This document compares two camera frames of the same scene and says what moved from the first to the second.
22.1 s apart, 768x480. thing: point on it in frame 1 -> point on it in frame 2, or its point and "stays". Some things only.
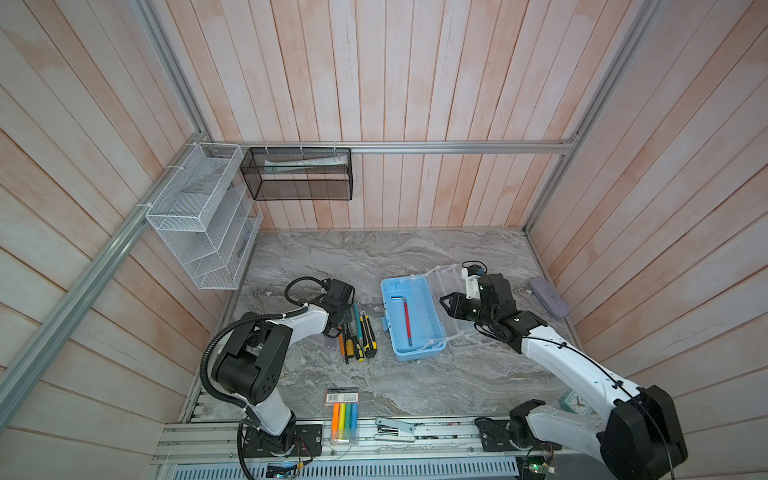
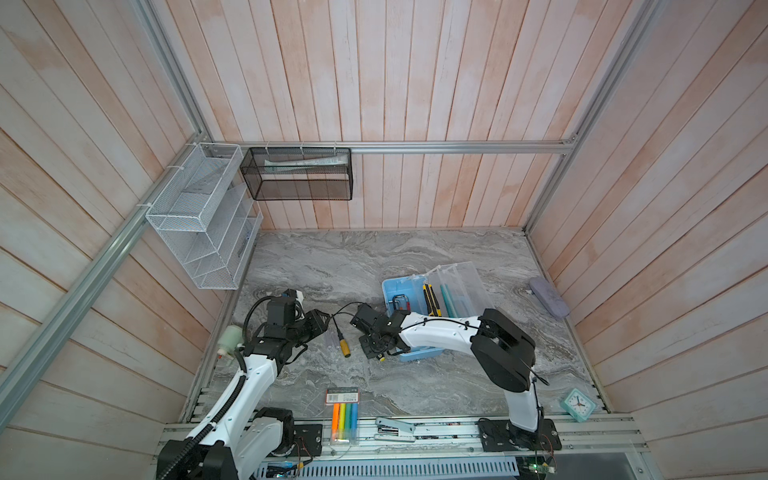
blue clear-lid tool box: (419, 325) stays
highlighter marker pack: (344, 415) stays
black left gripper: (347, 314) -> (316, 322)
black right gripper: (456, 300) -> (367, 349)
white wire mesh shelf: (208, 217) stays
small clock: (575, 404) stays
